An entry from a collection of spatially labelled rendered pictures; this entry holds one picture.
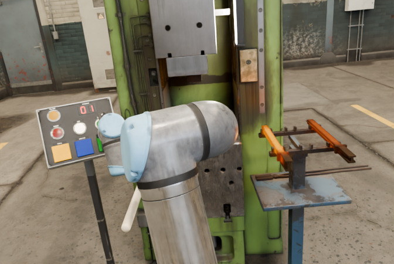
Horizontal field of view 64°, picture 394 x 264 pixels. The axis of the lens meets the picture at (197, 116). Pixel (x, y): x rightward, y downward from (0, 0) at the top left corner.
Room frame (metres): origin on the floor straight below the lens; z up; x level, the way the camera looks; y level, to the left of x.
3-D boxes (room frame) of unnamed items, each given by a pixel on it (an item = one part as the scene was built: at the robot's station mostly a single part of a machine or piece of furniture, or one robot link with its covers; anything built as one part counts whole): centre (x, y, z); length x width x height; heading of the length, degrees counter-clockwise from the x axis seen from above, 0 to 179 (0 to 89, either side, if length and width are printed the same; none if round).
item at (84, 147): (1.38, 0.54, 1.01); 0.07 x 0.05 x 0.07; 112
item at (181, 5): (1.76, -0.03, 1.56); 0.42 x 0.39 x 0.40; 177
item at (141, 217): (1.69, 0.38, 0.36); 0.09 x 0.07 x 0.12; 87
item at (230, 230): (1.77, -0.04, 0.23); 0.55 x 0.37 x 0.47; 177
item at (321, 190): (1.34, -0.46, 0.71); 0.40 x 0.30 x 0.02; 90
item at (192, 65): (1.76, 0.02, 1.32); 0.42 x 0.20 x 0.10; 177
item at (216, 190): (1.77, -0.04, 0.69); 0.56 x 0.38 x 0.45; 177
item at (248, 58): (1.67, -0.30, 1.27); 0.09 x 0.02 x 0.17; 87
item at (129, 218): (1.48, 0.38, 0.62); 0.44 x 0.05 x 0.05; 177
